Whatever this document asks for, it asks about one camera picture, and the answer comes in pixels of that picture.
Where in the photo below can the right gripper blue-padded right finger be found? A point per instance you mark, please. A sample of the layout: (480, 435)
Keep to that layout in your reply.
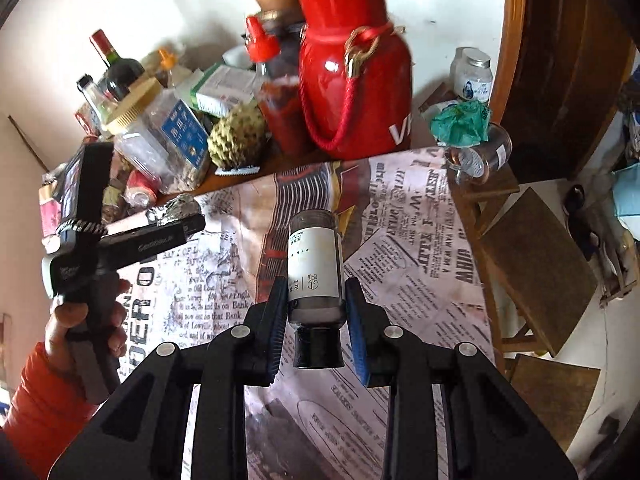
(366, 325)

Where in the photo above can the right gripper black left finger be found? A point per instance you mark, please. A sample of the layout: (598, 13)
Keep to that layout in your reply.
(266, 321)

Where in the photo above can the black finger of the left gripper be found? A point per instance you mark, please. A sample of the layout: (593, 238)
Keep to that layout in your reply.
(160, 237)

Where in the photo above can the small dark labelled bottle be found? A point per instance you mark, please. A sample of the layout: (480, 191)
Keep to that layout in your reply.
(316, 304)

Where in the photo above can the orange sleeve left forearm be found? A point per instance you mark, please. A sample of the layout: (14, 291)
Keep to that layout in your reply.
(46, 413)

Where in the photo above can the left hand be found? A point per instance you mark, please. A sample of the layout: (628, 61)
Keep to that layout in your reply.
(67, 318)

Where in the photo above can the small red-white can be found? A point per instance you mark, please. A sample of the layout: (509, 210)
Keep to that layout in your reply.
(140, 191)

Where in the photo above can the crumpled foil ball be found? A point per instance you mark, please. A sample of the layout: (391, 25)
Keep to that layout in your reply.
(178, 208)

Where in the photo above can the printed newspaper-pattern tablecloth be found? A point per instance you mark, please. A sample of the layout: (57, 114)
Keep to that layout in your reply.
(390, 222)

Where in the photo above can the gold-lid plastic jar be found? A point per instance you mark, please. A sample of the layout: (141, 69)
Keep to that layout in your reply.
(160, 136)

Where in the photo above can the yellow-green custard apple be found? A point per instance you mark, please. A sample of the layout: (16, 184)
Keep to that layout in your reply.
(237, 139)

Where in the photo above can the wooden stool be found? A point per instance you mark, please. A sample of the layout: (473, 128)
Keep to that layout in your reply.
(534, 259)

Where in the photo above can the dark wine bottle red cap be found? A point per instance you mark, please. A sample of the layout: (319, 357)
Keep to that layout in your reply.
(121, 73)

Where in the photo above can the orange-cap squeeze bottle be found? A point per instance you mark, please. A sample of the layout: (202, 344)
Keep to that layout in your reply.
(173, 71)

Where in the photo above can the lying clear glass jar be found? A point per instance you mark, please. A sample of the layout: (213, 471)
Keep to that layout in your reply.
(476, 164)

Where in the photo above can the brown cardboard floor sheet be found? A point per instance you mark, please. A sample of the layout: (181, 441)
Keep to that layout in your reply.
(559, 394)

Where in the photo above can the green crumpled plastic bag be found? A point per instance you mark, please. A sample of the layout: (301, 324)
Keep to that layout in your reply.
(461, 124)

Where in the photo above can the red sauce squeeze bottle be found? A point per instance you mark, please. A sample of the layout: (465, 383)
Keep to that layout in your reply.
(278, 97)

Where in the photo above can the red thermos jug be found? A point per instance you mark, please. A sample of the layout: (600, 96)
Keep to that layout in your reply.
(355, 79)

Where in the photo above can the clear glass jar white lid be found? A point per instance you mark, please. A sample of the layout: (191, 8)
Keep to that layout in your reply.
(471, 77)

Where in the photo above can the light blue bag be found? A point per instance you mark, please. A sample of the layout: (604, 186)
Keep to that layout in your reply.
(626, 196)

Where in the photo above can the dark wooden door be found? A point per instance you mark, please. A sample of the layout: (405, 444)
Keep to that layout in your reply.
(566, 60)

